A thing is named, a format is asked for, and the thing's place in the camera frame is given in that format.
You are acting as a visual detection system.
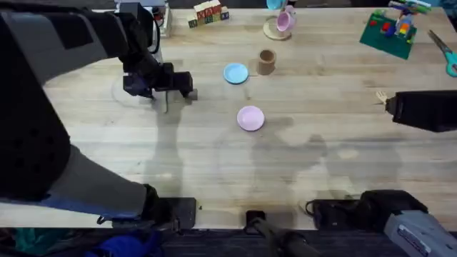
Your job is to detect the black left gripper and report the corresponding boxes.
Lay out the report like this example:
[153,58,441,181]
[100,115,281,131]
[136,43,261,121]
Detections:
[119,34,196,99]

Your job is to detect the blue plate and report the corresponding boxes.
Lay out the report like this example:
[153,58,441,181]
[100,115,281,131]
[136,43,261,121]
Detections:
[223,62,250,86]

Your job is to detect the pink plate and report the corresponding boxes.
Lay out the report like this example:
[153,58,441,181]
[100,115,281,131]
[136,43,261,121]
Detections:
[236,105,266,133]

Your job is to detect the brown cup container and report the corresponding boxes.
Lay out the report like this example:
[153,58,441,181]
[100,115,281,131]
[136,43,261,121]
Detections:
[257,49,277,76]

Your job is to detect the green board with toy blocks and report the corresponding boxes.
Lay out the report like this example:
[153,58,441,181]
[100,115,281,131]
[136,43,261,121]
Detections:
[358,0,433,61]

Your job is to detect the heap of toy letter blocks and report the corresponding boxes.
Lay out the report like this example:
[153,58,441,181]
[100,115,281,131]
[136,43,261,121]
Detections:
[187,0,231,29]

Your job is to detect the pink cup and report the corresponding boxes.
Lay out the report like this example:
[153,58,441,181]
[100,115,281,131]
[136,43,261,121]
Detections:
[276,9,297,34]

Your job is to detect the blue cloth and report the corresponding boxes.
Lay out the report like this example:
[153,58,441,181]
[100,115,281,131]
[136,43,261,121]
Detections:
[84,231,164,257]

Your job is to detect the teal cloth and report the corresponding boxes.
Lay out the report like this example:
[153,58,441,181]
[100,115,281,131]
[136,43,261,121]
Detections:
[13,228,74,255]

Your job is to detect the teal handled scissors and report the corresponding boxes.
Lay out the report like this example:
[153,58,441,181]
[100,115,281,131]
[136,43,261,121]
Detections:
[427,29,457,79]

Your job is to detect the black centre mount with tube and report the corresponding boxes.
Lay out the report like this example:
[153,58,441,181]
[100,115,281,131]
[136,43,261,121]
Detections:
[245,210,324,257]

